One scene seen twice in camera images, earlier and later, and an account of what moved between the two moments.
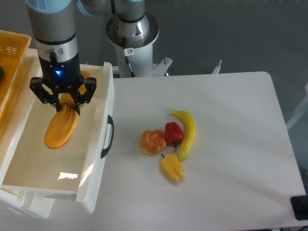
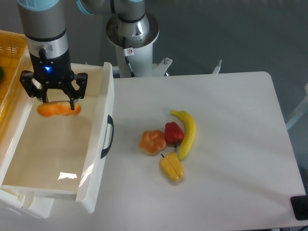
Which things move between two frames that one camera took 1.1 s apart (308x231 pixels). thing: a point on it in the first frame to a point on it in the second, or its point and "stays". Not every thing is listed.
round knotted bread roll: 152,142 stays
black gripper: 58,77 to 47,71
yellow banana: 187,143 stays
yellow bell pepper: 172,167 stays
